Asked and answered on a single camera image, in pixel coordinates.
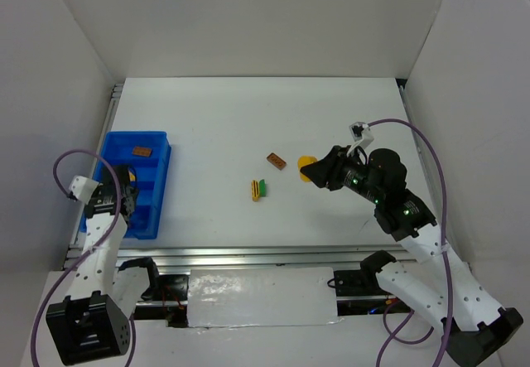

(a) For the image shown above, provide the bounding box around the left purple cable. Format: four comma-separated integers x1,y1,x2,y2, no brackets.
29,148,137,367

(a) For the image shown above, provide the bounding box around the yellow oval lego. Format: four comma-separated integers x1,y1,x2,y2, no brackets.
297,156,318,182

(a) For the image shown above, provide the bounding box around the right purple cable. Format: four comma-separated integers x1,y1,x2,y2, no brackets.
366,118,453,367

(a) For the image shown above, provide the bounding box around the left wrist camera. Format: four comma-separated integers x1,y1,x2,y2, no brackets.
67,176,99,205

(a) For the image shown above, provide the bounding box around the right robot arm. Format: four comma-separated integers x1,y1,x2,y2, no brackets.
298,146,523,366

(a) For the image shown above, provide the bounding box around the brown lego plate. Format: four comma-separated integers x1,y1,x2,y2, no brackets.
132,146,152,157
267,152,287,171

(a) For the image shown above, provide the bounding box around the white foil panel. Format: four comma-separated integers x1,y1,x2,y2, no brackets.
187,267,339,328

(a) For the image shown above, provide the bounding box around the green lego plate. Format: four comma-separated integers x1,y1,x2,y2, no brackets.
258,179,267,197

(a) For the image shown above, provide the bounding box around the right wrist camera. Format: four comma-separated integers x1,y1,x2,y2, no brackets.
347,122,374,156

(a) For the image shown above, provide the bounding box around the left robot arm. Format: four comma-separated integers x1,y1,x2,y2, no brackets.
46,165,159,366

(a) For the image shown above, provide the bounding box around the purple cable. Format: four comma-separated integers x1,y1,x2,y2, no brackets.
29,148,137,367
366,118,453,367

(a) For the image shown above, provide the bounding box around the blue compartment bin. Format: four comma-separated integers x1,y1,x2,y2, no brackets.
100,131,171,240

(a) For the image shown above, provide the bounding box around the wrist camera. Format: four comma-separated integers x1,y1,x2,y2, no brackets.
67,176,99,205
347,122,374,156

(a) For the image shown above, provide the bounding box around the aluminium frame rail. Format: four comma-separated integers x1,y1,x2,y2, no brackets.
115,245,412,273

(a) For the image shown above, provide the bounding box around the yellow striped lego brick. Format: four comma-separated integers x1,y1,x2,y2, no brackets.
251,180,261,202

